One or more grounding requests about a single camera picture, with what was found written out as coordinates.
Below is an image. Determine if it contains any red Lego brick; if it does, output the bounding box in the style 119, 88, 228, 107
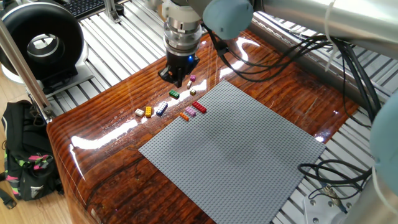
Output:
192, 101, 208, 114

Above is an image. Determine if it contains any short aluminium upright bracket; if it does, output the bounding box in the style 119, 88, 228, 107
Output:
103, 0, 122, 24

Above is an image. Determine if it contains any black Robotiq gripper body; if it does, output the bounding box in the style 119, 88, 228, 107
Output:
165, 49, 200, 75

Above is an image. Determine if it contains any aluminium frame post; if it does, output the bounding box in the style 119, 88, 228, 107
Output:
0, 18, 55, 123

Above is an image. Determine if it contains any black keyboard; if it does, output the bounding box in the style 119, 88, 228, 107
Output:
62, 0, 106, 20

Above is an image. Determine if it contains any grey Lego baseplate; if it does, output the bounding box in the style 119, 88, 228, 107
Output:
138, 79, 326, 224

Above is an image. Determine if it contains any black ring-shaped device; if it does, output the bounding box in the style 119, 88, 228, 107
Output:
0, 1, 95, 96

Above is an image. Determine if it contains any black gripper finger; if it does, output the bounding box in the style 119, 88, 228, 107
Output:
158, 65, 183, 88
182, 67, 195, 82

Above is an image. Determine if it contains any black cable with metal connector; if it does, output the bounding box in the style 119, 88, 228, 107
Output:
297, 159, 373, 215

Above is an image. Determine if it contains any black backpack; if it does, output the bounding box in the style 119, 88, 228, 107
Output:
0, 99, 65, 210

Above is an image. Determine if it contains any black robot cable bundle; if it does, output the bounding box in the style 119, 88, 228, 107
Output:
201, 26, 382, 128

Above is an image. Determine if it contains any long blue Lego brick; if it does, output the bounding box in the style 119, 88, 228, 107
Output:
155, 101, 169, 117

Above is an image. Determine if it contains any silver robot mounting plate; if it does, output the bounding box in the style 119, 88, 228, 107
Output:
303, 192, 355, 224

